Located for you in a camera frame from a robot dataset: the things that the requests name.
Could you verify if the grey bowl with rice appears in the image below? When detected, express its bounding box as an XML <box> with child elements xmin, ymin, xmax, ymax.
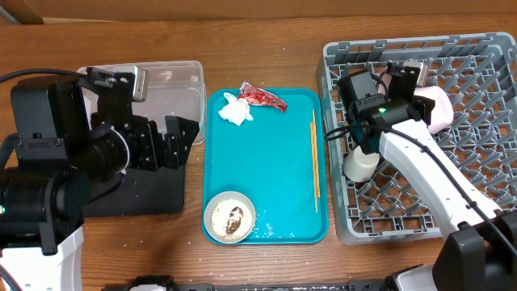
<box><xmin>204</xmin><ymin>191</ymin><xmax>256</xmax><ymax>244</ymax></box>

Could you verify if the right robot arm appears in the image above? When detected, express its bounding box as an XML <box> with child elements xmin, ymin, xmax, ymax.
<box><xmin>338</xmin><ymin>64</ymin><xmax>516</xmax><ymax>290</ymax></box>

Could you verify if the white cup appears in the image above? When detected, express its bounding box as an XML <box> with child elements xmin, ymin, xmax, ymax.
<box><xmin>343</xmin><ymin>145</ymin><xmax>380</xmax><ymax>183</ymax></box>

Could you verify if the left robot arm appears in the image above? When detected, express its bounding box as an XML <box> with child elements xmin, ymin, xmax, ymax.
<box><xmin>1</xmin><ymin>73</ymin><xmax>200</xmax><ymax>290</ymax></box>

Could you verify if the clear plastic container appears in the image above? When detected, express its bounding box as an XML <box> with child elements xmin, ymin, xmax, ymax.
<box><xmin>75</xmin><ymin>60</ymin><xmax>208</xmax><ymax>146</ymax></box>

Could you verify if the crumpled white napkin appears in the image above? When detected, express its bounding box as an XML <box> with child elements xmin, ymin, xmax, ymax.
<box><xmin>218</xmin><ymin>92</ymin><xmax>254</xmax><ymax>126</ymax></box>

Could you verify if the pink bowl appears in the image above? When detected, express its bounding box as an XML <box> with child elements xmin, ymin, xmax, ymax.
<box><xmin>414</xmin><ymin>86</ymin><xmax>453</xmax><ymax>134</ymax></box>

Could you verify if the red crumpled wrapper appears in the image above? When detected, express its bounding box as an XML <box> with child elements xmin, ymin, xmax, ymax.
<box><xmin>237</xmin><ymin>81</ymin><xmax>288</xmax><ymax>113</ymax></box>

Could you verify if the grey dish rack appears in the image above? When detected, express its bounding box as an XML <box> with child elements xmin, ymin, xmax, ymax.
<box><xmin>316</xmin><ymin>32</ymin><xmax>516</xmax><ymax>245</ymax></box>

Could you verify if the black plastic tray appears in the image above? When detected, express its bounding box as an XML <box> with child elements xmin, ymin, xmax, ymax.
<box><xmin>84</xmin><ymin>167</ymin><xmax>185</xmax><ymax>217</ymax></box>

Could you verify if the black bar at bottom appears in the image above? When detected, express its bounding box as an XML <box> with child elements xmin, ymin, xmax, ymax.
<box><xmin>101</xmin><ymin>276</ymin><xmax>385</xmax><ymax>291</ymax></box>

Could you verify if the wooden chopstick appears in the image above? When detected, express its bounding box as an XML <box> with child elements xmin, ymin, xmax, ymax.
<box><xmin>311</xmin><ymin>110</ymin><xmax>321</xmax><ymax>199</ymax></box>
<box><xmin>310</xmin><ymin>121</ymin><xmax>318</xmax><ymax>213</ymax></box>

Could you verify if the teal plastic tray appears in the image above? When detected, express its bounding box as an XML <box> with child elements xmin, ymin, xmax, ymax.
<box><xmin>203</xmin><ymin>88</ymin><xmax>329</xmax><ymax>245</ymax></box>

